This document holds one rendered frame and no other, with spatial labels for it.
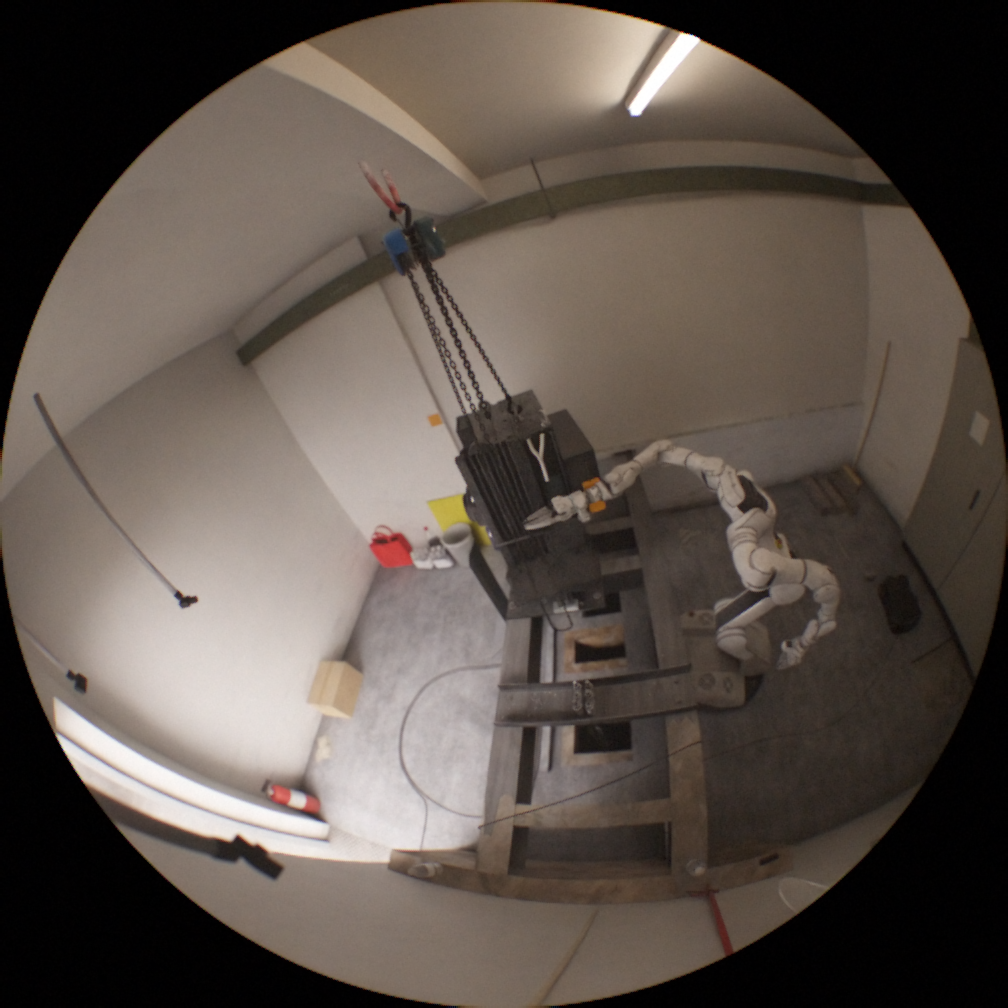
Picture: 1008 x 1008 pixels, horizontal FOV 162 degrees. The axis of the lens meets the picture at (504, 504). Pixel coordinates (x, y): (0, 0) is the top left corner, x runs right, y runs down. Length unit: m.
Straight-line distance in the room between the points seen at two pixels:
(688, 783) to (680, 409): 2.43
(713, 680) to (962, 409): 2.33
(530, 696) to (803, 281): 3.26
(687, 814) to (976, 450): 2.55
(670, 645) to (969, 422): 2.39
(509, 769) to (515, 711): 0.29
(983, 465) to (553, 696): 2.90
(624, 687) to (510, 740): 0.57
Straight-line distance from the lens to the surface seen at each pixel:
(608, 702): 1.69
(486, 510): 1.64
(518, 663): 1.87
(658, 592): 1.95
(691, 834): 1.63
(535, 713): 1.74
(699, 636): 2.23
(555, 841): 2.33
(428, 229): 1.07
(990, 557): 2.94
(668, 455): 1.57
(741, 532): 1.17
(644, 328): 2.60
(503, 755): 1.74
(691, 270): 2.65
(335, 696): 3.04
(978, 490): 2.90
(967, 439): 2.89
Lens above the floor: 2.27
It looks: 36 degrees down
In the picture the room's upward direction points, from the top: 24 degrees counter-clockwise
